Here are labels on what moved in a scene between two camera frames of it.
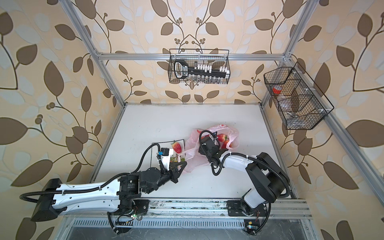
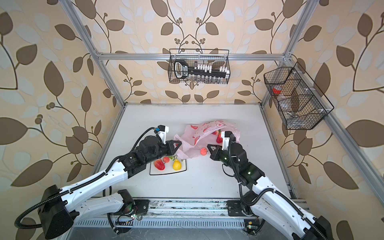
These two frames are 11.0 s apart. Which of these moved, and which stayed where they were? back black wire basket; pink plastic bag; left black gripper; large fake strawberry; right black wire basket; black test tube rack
Moved: large fake strawberry; pink plastic bag; left black gripper
Stayed: right black wire basket; back black wire basket; black test tube rack
